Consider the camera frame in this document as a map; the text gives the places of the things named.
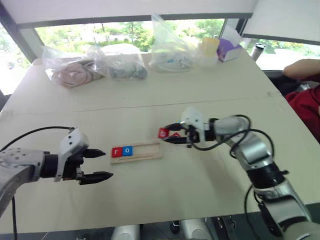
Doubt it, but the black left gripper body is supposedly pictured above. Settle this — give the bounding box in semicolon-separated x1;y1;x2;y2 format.
62;147;88;182

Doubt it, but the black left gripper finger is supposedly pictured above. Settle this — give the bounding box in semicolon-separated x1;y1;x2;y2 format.
83;148;107;159
79;171;114;186

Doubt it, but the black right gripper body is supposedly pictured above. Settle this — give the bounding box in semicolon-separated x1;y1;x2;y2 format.
185;124;201;149

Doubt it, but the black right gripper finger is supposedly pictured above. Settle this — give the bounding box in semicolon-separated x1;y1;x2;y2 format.
163;122;189;131
163;136;188;145

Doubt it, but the red letter b block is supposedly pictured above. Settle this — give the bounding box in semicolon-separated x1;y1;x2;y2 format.
157;127;171;140

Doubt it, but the wooden letter tray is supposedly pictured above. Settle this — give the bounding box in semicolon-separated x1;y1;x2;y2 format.
109;141;164;165

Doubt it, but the blue letter o block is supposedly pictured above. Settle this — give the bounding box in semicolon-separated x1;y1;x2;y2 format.
121;146;134;158

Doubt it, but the grey rounded shape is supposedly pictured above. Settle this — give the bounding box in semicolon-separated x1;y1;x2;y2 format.
179;219;214;240
110;224;141;240

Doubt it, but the clear bag with white items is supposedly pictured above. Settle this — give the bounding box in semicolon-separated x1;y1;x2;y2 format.
148;13;201;74

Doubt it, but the plastic bag with dark items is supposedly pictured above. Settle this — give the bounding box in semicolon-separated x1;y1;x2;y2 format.
86;43;149;82

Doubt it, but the yellow cup in plastic wrap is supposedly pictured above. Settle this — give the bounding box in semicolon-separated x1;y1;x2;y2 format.
197;37;221;68

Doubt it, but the plastic bag with pink items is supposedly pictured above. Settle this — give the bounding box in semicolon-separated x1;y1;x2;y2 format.
40;45;106;90

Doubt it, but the small black rounded shape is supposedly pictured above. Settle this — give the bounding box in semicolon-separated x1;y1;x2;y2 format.
169;220;181;235

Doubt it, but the purple and white box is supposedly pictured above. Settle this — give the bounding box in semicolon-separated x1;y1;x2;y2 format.
215;24;244;63

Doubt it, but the silver tumbler with black lid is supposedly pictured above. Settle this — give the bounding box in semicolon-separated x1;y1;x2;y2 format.
250;42;266;61

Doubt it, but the person's red shirt torso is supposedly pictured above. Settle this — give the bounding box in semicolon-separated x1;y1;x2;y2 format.
285;85;320;144

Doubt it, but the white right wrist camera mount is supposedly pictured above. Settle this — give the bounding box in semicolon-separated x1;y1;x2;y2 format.
180;107;210;144

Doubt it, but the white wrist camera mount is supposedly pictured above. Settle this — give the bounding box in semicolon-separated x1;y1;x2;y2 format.
180;107;210;144
53;127;90;182

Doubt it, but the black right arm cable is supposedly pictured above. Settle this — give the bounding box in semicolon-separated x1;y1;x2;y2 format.
186;114;276;221

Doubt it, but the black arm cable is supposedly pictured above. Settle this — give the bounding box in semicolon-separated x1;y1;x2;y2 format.
186;114;276;221
0;126;76;240

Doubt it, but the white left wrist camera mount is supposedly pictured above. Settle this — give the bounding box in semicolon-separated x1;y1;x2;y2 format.
53;127;90;182

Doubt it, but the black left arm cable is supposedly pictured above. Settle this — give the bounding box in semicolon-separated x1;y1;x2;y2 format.
0;126;76;240

